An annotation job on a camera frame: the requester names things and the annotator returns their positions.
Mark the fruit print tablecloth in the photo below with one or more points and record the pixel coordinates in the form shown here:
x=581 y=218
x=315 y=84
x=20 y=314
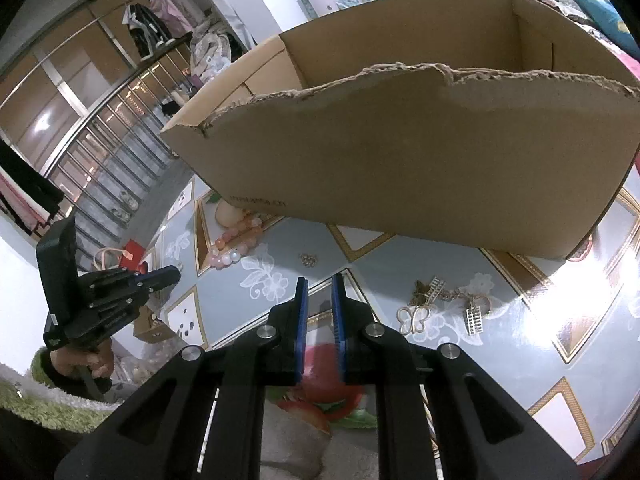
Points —
x=390 y=270

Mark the brown sliding door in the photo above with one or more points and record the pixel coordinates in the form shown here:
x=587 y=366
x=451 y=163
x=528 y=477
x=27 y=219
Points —
x=60 y=60

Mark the green fleece garment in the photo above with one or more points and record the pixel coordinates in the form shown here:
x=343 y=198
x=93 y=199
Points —
x=50 y=410

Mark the pink floral blanket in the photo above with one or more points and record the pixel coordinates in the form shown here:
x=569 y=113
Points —
x=627 y=60

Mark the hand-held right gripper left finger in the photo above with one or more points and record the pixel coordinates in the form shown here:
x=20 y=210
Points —
x=300 y=330

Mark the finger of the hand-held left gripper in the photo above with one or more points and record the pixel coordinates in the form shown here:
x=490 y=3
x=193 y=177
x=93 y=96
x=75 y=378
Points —
x=125 y=280
x=105 y=315

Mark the brown cardboard box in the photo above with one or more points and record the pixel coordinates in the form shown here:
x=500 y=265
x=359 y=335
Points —
x=400 y=160

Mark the dark hanging garments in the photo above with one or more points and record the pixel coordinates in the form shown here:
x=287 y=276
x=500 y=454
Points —
x=30 y=185

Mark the person's left hand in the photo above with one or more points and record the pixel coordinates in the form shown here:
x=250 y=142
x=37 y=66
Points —
x=70 y=365

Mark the pile of clothes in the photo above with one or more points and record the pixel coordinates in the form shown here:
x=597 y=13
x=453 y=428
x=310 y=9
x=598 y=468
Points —
x=215 y=50

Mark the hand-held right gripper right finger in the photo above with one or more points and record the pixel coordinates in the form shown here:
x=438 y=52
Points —
x=339 y=325

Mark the white butterfly outline charm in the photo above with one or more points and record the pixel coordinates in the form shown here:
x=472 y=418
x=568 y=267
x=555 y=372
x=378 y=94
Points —
x=415 y=320

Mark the red gift bag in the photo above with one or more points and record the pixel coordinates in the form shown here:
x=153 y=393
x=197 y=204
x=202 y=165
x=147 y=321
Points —
x=134 y=255

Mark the metal stair railing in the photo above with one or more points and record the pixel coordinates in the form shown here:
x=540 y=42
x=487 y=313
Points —
x=125 y=110

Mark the blue printed quilt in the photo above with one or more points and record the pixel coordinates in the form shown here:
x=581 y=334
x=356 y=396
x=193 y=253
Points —
x=600 y=5

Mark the white fleece garment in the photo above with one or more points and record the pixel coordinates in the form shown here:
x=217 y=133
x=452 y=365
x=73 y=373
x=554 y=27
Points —
x=300 y=440

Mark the hanging clothes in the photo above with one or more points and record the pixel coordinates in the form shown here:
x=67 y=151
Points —
x=150 y=20

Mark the small comb-shaped charm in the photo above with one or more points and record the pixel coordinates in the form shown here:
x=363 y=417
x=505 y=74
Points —
x=475 y=321

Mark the tiny gold cluster charm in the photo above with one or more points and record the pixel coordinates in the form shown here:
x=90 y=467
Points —
x=308 y=260

